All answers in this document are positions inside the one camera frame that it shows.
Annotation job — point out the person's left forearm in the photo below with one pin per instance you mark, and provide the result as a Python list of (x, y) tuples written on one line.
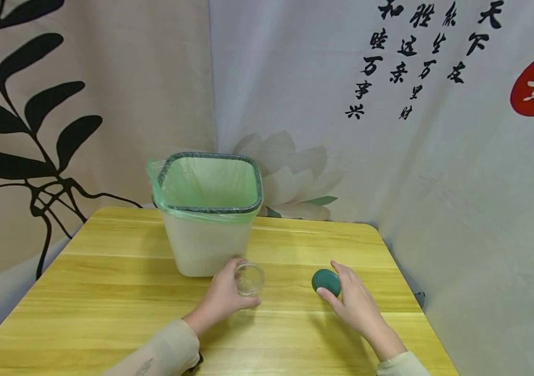
[(161, 352)]

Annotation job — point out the dark green round lid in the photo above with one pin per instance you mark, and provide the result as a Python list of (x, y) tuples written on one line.
[(326, 281)]

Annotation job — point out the person's left fingers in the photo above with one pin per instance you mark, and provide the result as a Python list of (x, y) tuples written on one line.
[(231, 266)]

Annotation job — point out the person's left hand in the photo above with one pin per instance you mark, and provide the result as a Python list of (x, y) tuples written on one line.
[(222, 298)]

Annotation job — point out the clear round glass jar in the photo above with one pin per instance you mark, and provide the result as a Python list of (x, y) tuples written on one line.
[(249, 279)]

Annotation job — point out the person's left thumb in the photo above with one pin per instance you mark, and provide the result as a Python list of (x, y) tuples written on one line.
[(249, 302)]

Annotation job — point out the white plastic trash bin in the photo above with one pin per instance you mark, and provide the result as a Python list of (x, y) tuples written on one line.
[(208, 248)]

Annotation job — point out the person's right index finger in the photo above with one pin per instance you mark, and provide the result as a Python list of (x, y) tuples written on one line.
[(341, 269)]

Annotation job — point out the person's right thumb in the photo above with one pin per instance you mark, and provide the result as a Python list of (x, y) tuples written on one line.
[(327, 297)]

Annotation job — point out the person's right hand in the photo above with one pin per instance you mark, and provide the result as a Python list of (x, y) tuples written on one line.
[(357, 305)]

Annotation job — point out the green plastic trash bag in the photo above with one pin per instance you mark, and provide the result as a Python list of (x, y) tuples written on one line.
[(208, 183)]

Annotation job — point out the person's right forearm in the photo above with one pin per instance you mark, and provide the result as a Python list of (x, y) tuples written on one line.
[(396, 355)]

